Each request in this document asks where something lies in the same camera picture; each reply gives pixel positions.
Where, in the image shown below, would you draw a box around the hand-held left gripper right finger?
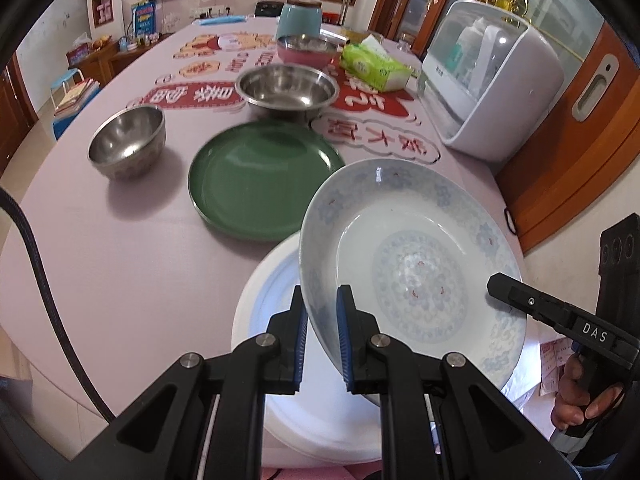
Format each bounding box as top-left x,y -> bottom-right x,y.
336,284 -> 576,480

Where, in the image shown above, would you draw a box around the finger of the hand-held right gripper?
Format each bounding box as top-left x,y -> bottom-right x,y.
487,272 -> 575,332

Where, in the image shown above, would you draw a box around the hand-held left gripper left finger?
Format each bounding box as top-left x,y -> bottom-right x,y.
65,285 -> 309,480

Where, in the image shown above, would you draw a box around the white plate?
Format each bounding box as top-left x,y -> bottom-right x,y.
231,235 -> 526,463

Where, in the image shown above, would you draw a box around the blue patterned ceramic dish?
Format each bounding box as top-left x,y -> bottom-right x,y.
298,158 -> 528,408

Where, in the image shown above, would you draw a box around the green plate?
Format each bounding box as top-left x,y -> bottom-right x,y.
188,121 -> 347,243

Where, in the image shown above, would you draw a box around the large steel bowl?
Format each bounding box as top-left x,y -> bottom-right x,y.
235,64 -> 339,122

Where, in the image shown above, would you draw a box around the pink steel bowl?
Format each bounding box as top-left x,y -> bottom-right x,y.
276,35 -> 341,67

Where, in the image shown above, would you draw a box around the person's right forearm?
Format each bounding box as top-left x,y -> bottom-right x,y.
550,425 -> 636,480

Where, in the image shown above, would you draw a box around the person's right hand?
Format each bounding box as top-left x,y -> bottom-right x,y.
551,355 -> 626,431

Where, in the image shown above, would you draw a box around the printed paper packets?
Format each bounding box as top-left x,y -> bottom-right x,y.
539,337 -> 576,403

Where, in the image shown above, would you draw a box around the pink printed tablecloth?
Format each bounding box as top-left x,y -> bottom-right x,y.
0,15 -> 531,471

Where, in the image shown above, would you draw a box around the white bottle sterilizer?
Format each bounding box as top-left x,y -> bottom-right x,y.
420,0 -> 565,162

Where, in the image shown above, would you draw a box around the small steel bowl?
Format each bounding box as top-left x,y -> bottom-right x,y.
88,106 -> 167,181

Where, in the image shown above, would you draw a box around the green tissue pack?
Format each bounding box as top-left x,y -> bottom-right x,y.
340,35 -> 416,92

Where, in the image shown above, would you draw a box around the teal canister with brown lid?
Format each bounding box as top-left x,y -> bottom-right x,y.
276,2 -> 323,41

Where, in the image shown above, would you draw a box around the blue plastic stool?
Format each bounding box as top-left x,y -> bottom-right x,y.
52,85 -> 101,141

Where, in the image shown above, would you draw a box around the stack of books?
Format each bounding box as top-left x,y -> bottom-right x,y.
54,77 -> 98,113

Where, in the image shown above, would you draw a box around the wooden cabinet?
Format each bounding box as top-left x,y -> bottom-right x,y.
67,30 -> 173,86

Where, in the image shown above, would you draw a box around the white stool with blue seat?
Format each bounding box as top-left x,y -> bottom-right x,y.
50,68 -> 86,108

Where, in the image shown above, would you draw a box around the blue toy box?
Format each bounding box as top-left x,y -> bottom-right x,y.
131,2 -> 158,36

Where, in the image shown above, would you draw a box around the red tissue box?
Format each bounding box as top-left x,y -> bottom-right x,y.
66,35 -> 93,65

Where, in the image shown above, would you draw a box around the brown wooden door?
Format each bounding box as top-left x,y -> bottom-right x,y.
0,60 -> 38,171

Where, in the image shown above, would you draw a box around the wooden sliding door frame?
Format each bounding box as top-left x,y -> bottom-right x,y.
495,20 -> 640,256

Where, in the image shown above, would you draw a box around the silver door handle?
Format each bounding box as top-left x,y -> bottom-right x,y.
572,54 -> 620,122

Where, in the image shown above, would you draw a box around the black cable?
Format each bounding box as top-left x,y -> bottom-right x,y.
0,187 -> 118,423

